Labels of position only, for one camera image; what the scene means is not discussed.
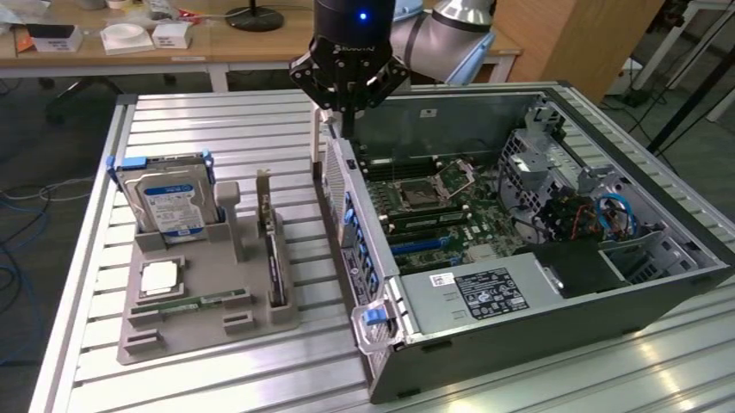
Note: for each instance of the silver CPU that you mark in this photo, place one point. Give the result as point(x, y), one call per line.
point(159, 279)

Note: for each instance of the thin locking lever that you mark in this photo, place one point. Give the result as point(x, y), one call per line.
point(394, 165)

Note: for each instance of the RAM stick in slot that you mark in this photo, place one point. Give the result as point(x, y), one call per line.
point(427, 218)

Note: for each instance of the white box with round recess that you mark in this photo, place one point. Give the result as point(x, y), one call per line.
point(127, 39)

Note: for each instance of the wooden desk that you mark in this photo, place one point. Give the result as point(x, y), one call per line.
point(258, 47)

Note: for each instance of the graphics card with metal bracket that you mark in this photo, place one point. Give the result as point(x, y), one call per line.
point(275, 258)

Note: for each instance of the black RAM slot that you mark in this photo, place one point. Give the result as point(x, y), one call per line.
point(403, 170)
point(401, 165)
point(399, 161)
point(405, 175)

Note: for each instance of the wooden cabinet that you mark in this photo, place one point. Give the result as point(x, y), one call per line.
point(574, 43)

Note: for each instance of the small white box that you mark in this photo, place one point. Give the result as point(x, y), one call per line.
point(171, 35)

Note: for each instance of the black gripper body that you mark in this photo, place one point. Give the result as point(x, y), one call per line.
point(353, 26)

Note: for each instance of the black stand pole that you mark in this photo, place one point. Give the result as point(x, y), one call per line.
point(671, 129)

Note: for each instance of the black chair base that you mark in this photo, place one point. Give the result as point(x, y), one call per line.
point(80, 88)

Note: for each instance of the hard disk with blue rails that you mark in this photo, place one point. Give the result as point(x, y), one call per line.
point(167, 202)

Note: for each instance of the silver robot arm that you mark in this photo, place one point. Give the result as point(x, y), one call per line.
point(442, 38)

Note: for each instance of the blue case latch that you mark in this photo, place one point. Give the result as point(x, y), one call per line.
point(374, 319)

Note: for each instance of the black lamp base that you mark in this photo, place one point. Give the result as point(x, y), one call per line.
point(255, 20)

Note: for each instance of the green RAM stick bare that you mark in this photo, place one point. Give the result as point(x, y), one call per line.
point(184, 304)

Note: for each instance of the CPU socket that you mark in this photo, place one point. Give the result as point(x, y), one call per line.
point(419, 195)

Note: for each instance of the white box with black top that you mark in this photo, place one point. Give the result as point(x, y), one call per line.
point(55, 38)

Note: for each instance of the metal socket cover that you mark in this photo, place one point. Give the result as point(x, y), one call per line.
point(458, 175)

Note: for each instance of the blue expansion slot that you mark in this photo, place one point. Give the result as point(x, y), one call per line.
point(425, 246)

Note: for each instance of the grey parts rack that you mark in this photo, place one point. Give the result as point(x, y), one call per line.
point(190, 335)

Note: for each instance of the grey power supply unit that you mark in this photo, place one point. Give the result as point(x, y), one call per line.
point(437, 310)

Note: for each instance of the white table frame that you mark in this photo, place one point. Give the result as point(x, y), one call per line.
point(725, 103)

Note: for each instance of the white case wall sticker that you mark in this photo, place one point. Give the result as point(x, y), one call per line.
point(427, 113)

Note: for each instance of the green motherboard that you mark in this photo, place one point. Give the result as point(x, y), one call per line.
point(477, 215)

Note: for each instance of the perforated metal drive cage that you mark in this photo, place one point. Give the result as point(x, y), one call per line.
point(537, 168)

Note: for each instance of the open black PC case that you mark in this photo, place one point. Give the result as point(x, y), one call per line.
point(517, 357)

